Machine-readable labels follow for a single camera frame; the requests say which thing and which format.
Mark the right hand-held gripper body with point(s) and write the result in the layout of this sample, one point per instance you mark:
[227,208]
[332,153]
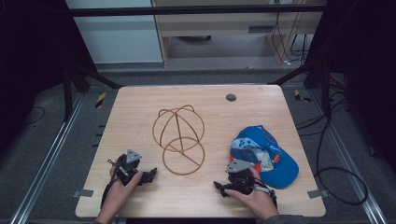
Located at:
[241,180]

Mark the yellow black striped tape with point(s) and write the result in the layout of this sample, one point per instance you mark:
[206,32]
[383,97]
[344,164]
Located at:
[300,96]
[100,100]

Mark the black horizontal bar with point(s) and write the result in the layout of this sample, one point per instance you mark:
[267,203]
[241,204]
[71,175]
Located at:
[186,11]

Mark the grey table grommet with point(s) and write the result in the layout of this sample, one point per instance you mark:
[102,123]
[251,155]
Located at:
[231,97]

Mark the light wooden desk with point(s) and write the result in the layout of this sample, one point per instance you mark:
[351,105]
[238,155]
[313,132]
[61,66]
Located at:
[218,23]

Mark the blue baseball cap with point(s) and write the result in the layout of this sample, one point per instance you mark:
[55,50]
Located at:
[267,155]

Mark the aluminium floor rail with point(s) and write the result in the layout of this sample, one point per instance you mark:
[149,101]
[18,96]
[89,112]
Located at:
[348,158]
[46,158]

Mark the black curtain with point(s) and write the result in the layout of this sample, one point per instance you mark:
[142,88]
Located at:
[31,62]
[367,62]

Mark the person's right hand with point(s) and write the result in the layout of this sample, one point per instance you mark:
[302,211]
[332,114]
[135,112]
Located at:
[257,203]

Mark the person's left hand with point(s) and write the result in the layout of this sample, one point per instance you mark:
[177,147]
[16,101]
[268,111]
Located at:
[117,196]

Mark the grey tape piece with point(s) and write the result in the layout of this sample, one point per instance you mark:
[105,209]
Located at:
[317,193]
[83,193]

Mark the white cabinet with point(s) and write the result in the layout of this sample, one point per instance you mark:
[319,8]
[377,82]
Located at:
[118,37]

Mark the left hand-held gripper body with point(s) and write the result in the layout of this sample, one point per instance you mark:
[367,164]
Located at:
[127,169]

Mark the black metal stand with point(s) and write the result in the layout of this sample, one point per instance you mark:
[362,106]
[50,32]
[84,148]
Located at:
[67,93]
[325,90]

